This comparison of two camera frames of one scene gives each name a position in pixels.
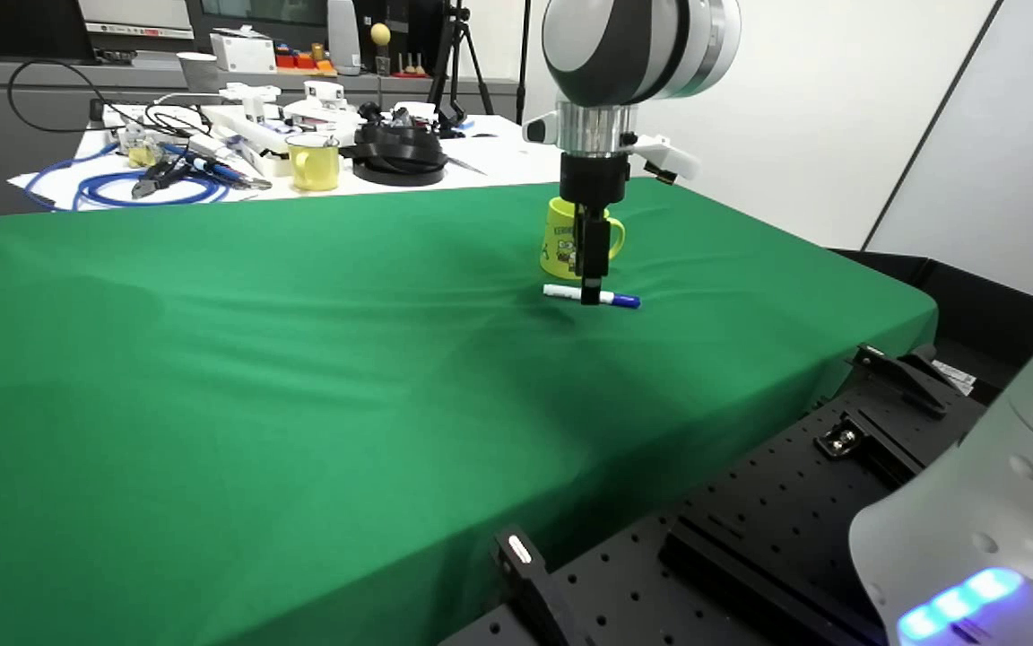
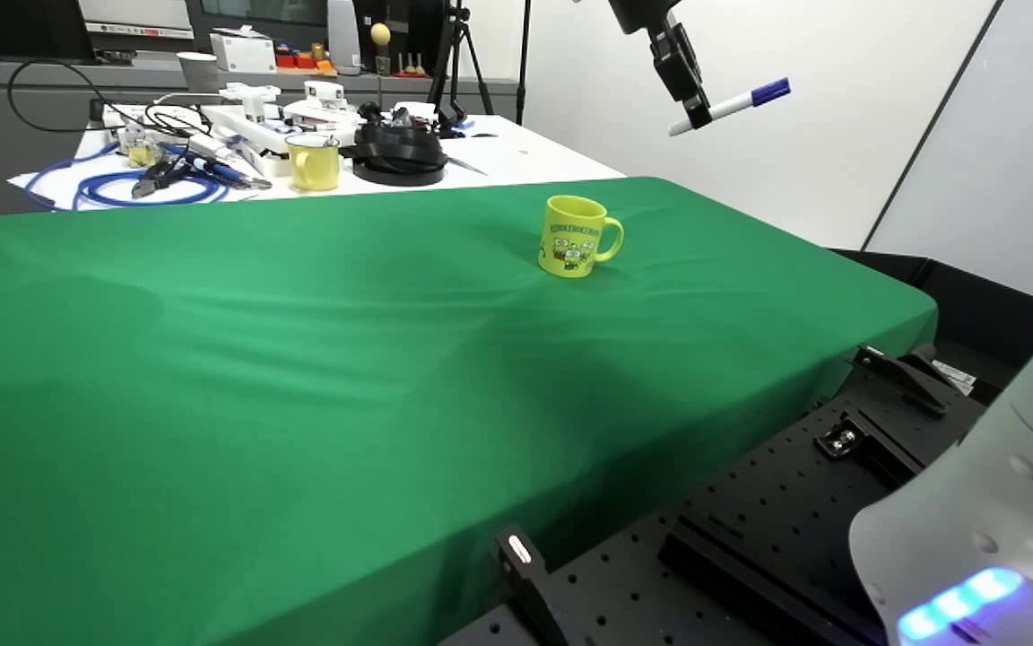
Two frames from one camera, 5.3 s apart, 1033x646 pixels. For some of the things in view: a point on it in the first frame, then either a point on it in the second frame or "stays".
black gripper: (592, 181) -> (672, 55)
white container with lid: (246, 51) stays
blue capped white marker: (576, 291) -> (749, 101)
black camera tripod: (456, 42) stays
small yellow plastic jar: (315, 166) stays
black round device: (394, 147) stays
